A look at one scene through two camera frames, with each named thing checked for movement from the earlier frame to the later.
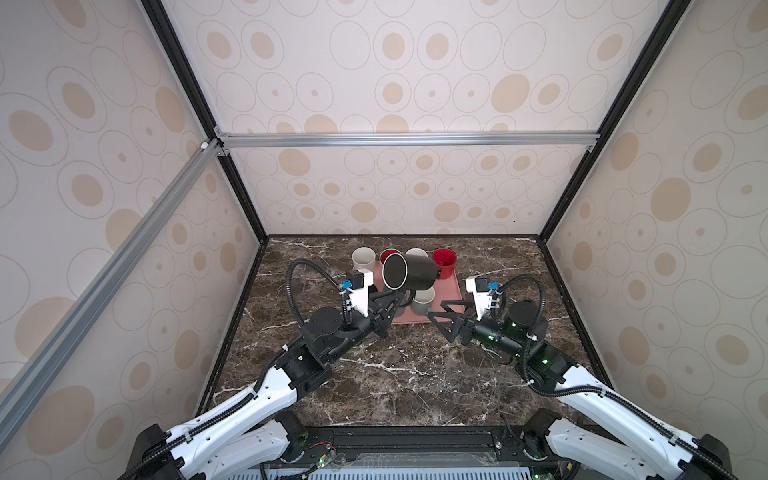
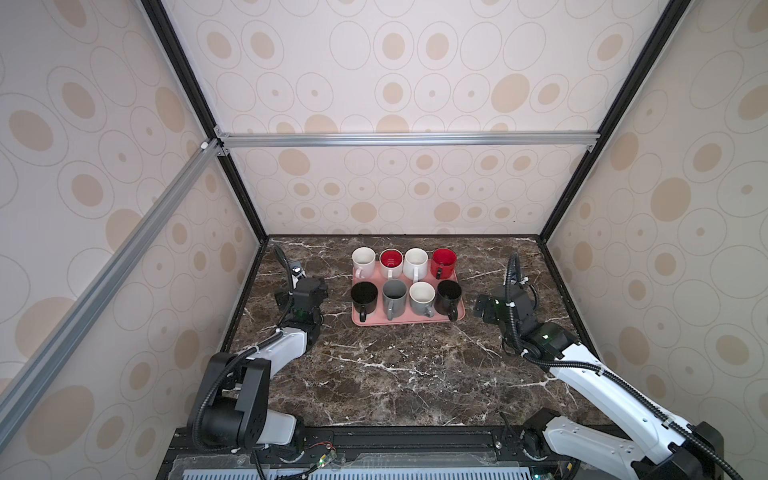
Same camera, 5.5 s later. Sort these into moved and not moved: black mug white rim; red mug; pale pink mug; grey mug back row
Moved: black mug white rim
Not moved: red mug; pale pink mug; grey mug back row
